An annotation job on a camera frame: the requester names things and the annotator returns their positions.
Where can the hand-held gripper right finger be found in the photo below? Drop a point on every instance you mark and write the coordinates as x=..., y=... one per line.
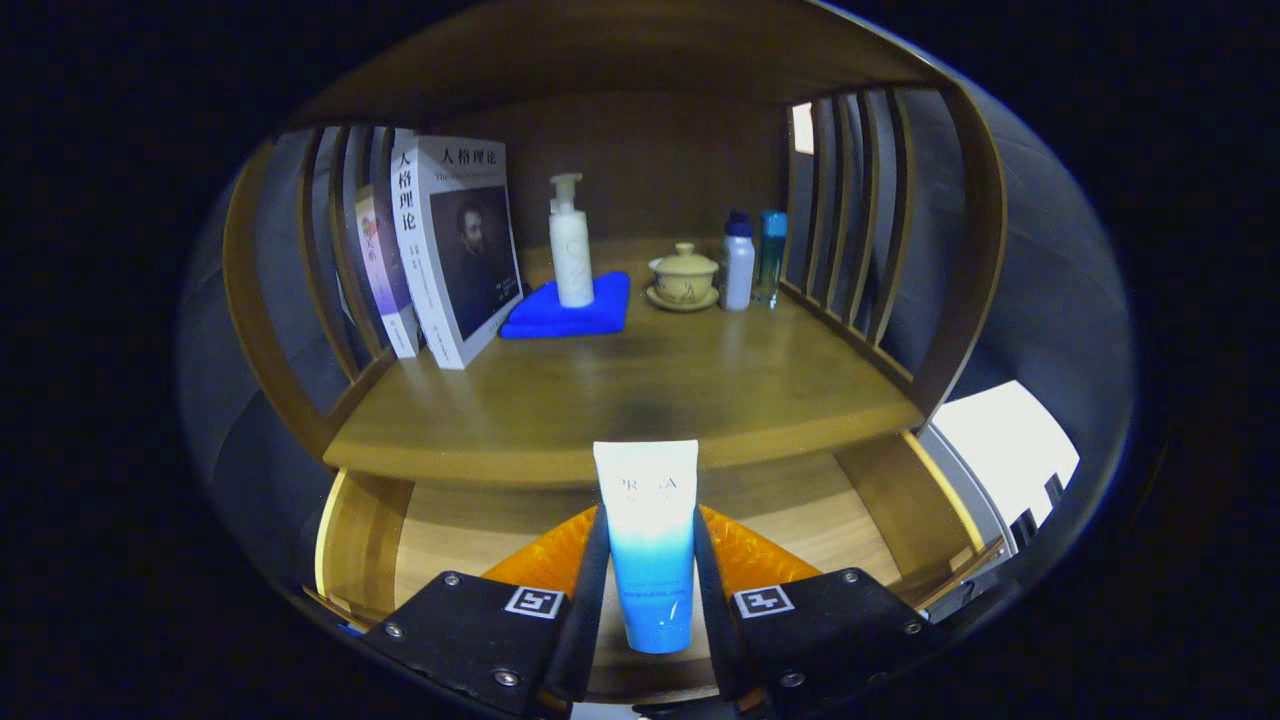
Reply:
x=712, y=620

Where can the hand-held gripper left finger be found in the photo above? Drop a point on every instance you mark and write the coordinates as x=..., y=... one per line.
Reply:
x=590, y=620

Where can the white blue cosmetic tube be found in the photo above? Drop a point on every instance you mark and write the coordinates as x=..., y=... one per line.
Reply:
x=645, y=530

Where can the wooden drawer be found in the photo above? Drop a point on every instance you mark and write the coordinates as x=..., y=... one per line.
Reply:
x=450, y=540

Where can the wooden countertop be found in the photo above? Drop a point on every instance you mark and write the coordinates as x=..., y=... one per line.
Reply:
x=650, y=400

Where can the white grey cabinet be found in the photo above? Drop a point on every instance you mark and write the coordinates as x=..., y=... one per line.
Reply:
x=1000, y=440

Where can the wooden cabinet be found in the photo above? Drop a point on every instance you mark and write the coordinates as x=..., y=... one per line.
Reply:
x=640, y=40

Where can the blue folded cloth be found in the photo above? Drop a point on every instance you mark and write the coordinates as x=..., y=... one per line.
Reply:
x=560, y=320

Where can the beige lidded teacup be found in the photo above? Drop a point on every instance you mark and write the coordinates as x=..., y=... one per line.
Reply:
x=685, y=280

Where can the white bottle blue cap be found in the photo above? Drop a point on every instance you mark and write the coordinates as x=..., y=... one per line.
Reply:
x=738, y=265

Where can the white pump bottle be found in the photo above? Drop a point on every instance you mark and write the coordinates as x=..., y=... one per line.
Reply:
x=572, y=260

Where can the teal clear bottle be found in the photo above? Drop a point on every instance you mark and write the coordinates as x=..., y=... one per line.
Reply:
x=770, y=250

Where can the white portrait book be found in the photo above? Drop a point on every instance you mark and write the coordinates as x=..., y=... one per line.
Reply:
x=470, y=250

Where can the purple book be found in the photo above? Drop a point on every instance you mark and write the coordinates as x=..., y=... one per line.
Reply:
x=385, y=270

